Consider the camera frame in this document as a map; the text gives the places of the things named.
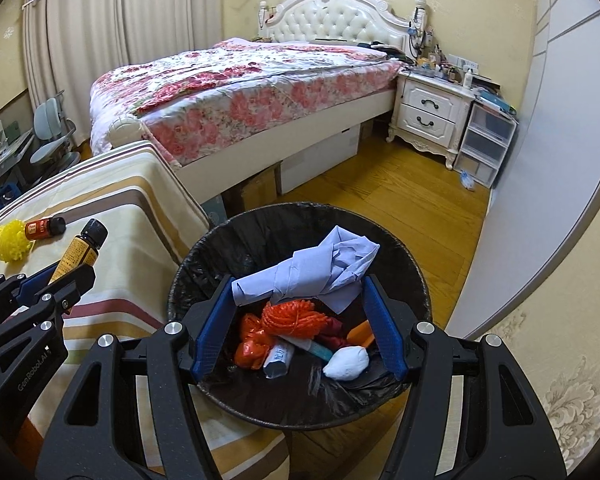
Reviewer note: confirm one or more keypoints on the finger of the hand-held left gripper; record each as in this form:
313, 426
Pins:
77, 282
35, 282

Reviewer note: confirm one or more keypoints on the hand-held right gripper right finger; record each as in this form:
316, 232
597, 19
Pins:
385, 330

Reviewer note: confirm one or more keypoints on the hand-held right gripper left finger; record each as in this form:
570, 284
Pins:
212, 330

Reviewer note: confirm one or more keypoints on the yellow bottle with black cap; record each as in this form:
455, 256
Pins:
77, 252

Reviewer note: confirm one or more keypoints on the small orange plastic bag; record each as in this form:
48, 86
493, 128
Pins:
252, 345

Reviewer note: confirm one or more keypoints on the dark red satin ribbon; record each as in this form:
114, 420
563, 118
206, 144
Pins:
337, 332

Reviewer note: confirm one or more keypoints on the white paper ball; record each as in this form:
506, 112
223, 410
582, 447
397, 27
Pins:
347, 362

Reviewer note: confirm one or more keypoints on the black trash bin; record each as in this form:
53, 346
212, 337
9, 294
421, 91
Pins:
210, 255

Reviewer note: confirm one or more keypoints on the lavender paper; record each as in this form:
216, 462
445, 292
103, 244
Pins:
310, 265

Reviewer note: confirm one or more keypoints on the yellow foam fruit net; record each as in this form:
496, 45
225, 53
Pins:
11, 242

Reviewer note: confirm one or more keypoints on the red bottle with black cap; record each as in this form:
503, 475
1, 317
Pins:
37, 229

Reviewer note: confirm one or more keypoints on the teal and white tube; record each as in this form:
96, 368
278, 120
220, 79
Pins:
320, 351

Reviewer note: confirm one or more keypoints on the white squeeze tube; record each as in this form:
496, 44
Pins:
279, 360

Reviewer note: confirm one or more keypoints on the grey study desk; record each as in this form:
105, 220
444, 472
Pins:
10, 150

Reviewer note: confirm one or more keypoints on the cardboard box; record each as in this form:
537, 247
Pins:
252, 192

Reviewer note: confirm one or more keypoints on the white round bedpost ornament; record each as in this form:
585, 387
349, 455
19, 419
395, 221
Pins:
125, 132

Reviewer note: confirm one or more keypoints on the pale blue desk chair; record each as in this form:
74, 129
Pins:
47, 120

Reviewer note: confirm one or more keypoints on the blue white crumpled wrapper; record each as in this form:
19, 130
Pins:
468, 180

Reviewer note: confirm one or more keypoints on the white box under bed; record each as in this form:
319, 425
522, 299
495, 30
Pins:
320, 157

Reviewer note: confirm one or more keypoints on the clear plastic drawer unit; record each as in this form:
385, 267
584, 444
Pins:
485, 145

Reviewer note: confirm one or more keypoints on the white nightstand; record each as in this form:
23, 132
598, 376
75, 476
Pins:
430, 105

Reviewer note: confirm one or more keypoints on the bed with floral cover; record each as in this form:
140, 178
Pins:
230, 85

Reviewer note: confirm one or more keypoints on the white wardrobe door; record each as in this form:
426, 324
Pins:
555, 135

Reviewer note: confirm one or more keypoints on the group of small bottles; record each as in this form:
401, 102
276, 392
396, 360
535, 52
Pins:
442, 62

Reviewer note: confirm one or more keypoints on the beige curtains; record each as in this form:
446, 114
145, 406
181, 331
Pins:
155, 10

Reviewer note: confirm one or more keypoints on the white tufted headboard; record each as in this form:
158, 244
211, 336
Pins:
330, 15

